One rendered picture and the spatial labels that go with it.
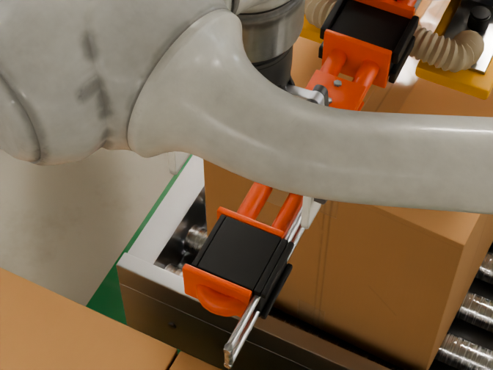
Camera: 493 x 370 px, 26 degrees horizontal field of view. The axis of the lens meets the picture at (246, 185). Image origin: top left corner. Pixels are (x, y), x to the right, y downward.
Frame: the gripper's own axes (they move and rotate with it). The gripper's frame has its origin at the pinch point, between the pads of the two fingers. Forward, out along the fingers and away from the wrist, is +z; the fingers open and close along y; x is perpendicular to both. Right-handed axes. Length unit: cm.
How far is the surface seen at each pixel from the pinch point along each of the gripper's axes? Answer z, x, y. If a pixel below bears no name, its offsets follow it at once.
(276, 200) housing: 14.3, -8.8, 0.5
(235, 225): 10.1, -1.5, 1.7
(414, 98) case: 38, -49, -3
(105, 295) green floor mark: 133, -44, 57
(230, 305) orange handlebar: 11.7, 6.2, -1.6
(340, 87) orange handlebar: 11.0, -23.9, -0.2
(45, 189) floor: 133, -63, 86
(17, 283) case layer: 78, -15, 51
